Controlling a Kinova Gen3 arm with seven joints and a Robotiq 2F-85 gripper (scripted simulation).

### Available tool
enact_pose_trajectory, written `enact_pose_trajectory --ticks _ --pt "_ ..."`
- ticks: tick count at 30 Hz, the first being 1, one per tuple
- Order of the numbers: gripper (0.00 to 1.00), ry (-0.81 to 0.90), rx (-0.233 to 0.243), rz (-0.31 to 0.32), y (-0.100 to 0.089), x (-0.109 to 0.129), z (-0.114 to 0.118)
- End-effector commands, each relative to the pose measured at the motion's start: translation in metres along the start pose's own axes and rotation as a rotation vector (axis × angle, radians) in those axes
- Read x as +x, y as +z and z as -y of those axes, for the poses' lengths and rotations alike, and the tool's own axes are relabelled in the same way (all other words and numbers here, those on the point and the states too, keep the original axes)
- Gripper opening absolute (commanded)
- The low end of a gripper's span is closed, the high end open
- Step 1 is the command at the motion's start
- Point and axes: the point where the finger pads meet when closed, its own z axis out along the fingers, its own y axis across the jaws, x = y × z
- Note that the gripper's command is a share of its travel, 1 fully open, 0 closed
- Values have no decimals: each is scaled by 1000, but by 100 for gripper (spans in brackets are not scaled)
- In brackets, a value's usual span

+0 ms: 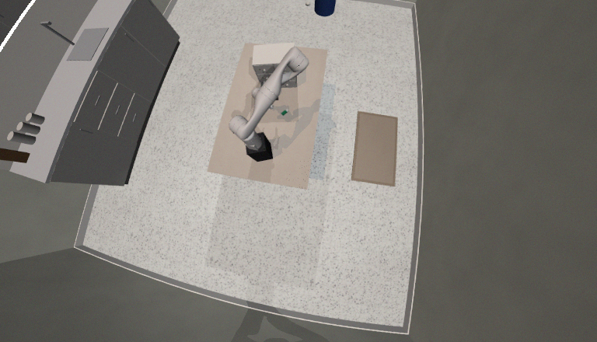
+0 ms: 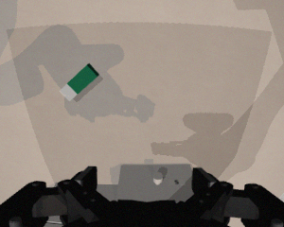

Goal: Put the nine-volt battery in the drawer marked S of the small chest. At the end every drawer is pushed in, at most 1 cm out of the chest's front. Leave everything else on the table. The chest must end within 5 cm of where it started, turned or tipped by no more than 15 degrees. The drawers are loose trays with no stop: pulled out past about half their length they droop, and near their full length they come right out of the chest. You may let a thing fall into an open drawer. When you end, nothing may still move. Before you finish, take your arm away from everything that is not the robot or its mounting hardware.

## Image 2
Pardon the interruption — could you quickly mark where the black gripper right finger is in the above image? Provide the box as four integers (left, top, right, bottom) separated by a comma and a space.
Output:
168, 167, 284, 227

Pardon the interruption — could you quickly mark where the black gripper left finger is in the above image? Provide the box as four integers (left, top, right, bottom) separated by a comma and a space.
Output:
0, 166, 130, 227

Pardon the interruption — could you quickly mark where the green and white eraser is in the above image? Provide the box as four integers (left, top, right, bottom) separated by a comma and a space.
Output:
59, 63, 99, 101

